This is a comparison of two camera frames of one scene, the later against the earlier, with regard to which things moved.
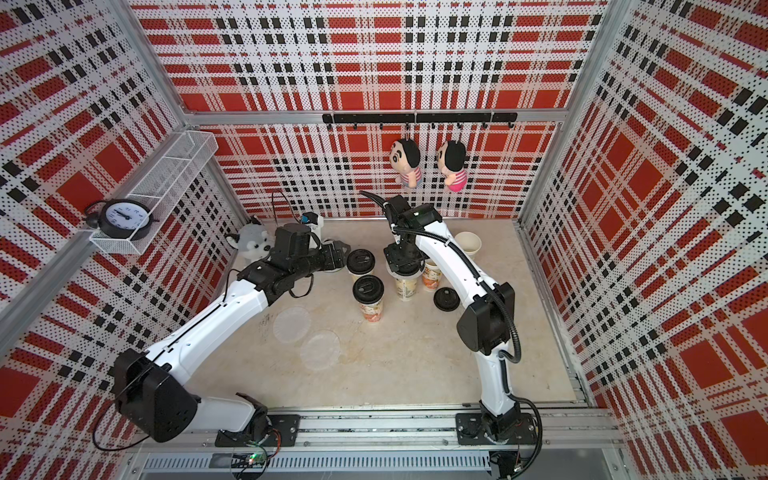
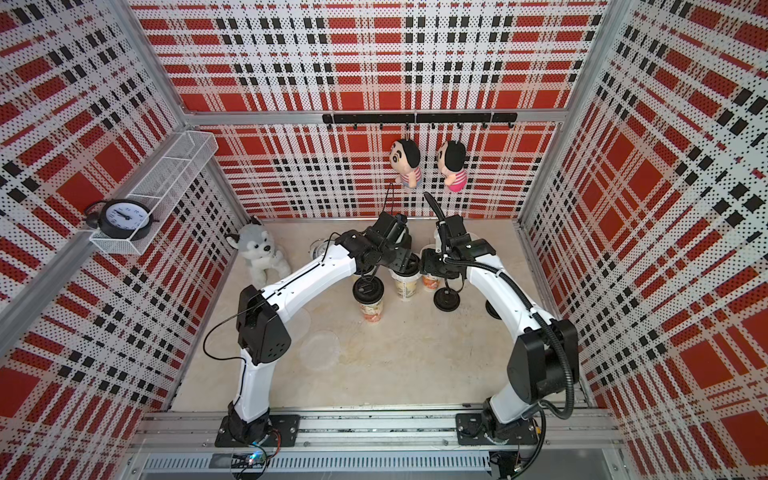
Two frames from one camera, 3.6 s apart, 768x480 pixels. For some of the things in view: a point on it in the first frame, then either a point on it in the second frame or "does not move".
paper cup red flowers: (431, 276) does not move
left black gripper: (328, 252) → (400, 263)
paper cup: (372, 313) does not move
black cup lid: (446, 299) does not move
